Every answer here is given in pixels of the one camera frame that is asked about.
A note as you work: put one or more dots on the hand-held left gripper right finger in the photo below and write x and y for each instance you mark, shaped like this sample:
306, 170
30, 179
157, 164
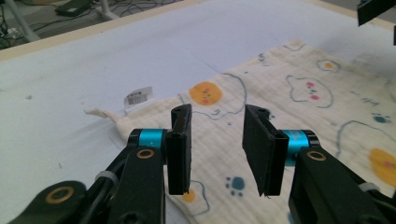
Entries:
264, 155

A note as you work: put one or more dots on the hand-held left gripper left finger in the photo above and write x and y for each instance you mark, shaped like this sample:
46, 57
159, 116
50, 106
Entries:
179, 149

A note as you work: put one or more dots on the cream printed cloth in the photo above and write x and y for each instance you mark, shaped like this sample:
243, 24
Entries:
274, 105

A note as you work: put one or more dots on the white grid mat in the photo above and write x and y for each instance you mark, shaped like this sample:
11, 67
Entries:
124, 56

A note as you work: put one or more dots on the white desk leg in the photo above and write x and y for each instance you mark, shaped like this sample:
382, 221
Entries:
106, 11
20, 20

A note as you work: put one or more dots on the flat black device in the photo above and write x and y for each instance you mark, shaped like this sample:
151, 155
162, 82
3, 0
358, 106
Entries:
73, 7

